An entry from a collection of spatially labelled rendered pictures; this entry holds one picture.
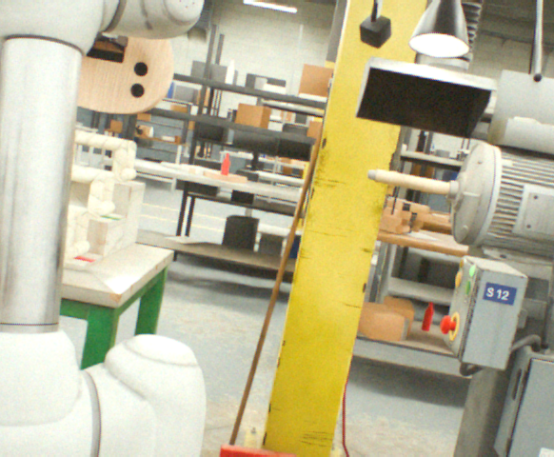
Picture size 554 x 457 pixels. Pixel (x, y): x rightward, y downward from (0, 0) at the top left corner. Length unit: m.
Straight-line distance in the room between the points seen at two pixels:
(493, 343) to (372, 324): 2.47
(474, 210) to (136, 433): 0.98
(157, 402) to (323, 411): 1.85
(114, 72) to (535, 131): 1.07
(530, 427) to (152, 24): 1.20
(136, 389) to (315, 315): 1.75
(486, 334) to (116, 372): 0.78
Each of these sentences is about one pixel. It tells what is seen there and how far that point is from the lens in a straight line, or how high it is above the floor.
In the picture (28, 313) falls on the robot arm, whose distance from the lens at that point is 0.92.
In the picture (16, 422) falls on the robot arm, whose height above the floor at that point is 0.90.
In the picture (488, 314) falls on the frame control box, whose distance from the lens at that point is 1.44.
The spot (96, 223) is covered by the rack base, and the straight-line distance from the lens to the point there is 1.70.
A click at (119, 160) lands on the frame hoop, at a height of 1.16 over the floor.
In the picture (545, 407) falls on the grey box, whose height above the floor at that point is 0.82.
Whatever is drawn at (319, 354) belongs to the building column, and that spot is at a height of 0.52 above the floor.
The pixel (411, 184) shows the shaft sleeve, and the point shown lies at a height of 1.25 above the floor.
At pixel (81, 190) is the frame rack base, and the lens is 1.87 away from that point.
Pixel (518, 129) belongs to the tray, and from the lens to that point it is 1.71.
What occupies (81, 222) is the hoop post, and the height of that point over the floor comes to 1.02.
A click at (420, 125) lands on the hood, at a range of 1.88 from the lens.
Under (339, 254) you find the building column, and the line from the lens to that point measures 2.61.
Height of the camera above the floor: 1.29
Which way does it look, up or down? 7 degrees down
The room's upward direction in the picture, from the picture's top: 11 degrees clockwise
